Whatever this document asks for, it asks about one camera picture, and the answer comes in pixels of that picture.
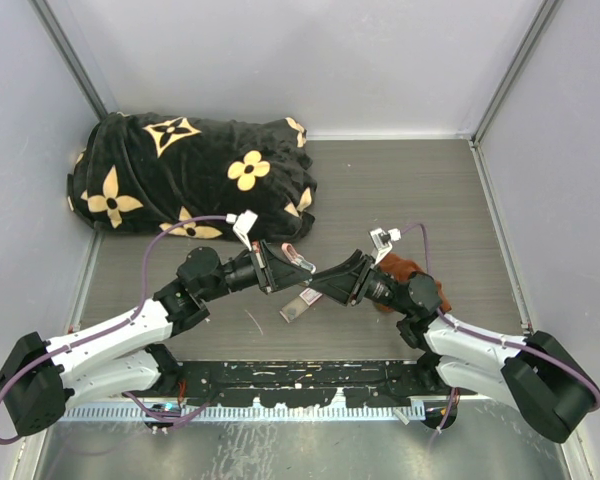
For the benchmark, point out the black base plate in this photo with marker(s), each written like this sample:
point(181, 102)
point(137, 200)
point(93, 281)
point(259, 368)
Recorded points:
point(295, 384)

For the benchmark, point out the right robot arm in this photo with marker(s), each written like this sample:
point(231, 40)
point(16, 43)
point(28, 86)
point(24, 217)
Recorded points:
point(534, 374)

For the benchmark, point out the white slotted cable duct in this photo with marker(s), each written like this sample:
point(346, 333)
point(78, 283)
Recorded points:
point(128, 412)

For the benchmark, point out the aluminium front rail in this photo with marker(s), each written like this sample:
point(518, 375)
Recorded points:
point(90, 348)

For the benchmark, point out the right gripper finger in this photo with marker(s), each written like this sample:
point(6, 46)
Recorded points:
point(341, 291)
point(349, 268)

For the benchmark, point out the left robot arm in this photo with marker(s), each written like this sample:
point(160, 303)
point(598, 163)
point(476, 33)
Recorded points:
point(41, 379)

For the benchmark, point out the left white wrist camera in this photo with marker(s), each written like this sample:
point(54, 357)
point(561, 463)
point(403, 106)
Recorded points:
point(242, 225)

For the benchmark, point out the black floral plush blanket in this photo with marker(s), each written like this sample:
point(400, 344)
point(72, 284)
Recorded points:
point(148, 173)

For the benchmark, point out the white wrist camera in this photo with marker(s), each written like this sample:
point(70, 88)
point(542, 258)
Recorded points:
point(242, 225)
point(382, 241)

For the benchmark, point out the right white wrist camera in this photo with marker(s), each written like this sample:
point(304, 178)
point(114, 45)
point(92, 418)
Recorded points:
point(382, 241)

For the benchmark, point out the brown cloth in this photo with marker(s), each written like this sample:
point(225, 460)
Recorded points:
point(401, 269)

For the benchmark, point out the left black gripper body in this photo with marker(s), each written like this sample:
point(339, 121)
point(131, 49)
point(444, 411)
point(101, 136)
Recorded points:
point(244, 273)

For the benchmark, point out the red white staple box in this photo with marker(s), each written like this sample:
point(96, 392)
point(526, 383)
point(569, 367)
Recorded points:
point(300, 304)

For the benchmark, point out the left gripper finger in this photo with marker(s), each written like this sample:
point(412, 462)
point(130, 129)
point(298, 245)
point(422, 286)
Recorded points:
point(288, 275)
point(280, 252)

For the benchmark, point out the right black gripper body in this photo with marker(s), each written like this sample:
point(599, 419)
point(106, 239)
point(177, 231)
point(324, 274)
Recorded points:
point(379, 287)

